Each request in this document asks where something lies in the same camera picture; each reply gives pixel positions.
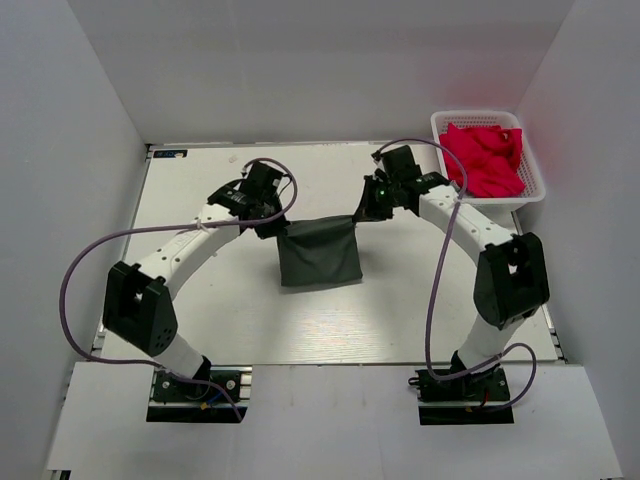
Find dark grey t shirt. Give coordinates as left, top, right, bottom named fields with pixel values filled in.
left=276, top=215, right=363, bottom=288

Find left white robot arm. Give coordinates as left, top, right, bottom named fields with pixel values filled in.
left=102, top=179, right=285, bottom=399

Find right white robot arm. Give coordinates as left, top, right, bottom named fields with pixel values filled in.
left=354, top=171, right=550, bottom=399

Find red t shirt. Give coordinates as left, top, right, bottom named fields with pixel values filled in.
left=440, top=124, right=525, bottom=198

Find blue table label sticker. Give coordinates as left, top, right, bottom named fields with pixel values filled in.
left=153, top=149, right=188, bottom=159

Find white plastic basket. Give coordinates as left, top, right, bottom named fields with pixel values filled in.
left=431, top=110, right=546, bottom=212

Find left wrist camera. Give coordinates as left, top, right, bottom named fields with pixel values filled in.
left=240, top=162, right=284, bottom=199

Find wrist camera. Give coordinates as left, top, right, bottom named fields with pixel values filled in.
left=240, top=162, right=284, bottom=199
left=380, top=145, right=419, bottom=178

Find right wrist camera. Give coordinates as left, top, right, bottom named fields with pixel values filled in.
left=380, top=145, right=419, bottom=178

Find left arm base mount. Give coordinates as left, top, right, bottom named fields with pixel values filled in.
left=146, top=366, right=253, bottom=424

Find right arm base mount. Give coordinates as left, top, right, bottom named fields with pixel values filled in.
left=408, top=367, right=514, bottom=426

